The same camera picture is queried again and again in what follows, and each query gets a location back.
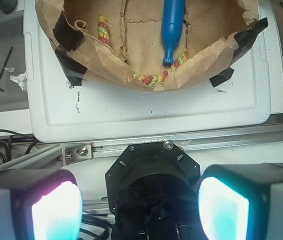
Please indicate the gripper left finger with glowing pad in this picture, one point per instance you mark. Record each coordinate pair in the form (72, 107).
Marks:
(39, 204)

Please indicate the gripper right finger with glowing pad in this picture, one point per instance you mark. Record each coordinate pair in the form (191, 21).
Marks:
(242, 201)

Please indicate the blue plastic bottle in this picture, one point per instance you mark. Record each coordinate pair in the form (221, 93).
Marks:
(171, 27)

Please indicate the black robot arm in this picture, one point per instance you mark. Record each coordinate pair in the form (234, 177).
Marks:
(172, 219)

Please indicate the crumpled white paper scrap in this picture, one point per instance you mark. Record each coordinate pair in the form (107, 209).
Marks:
(20, 79)

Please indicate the black allen key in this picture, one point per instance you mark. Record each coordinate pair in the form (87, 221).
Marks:
(5, 64)

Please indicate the black tape strip right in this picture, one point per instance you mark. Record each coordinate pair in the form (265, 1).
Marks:
(245, 40)

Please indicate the black tape strip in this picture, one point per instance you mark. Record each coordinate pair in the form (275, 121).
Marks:
(245, 40)
(69, 40)

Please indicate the black tape strip left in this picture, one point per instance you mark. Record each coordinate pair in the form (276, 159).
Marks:
(69, 40)

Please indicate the grey plastic tray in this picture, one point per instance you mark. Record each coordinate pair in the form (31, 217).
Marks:
(12, 35)

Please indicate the brown paper bag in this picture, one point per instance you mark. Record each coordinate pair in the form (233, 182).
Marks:
(123, 42)

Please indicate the silver corner bracket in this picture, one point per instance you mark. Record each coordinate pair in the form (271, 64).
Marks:
(76, 153)

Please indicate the aluminium extrusion rail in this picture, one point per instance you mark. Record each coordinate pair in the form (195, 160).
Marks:
(239, 145)

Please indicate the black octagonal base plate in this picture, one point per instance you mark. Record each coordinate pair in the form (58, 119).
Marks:
(144, 165)

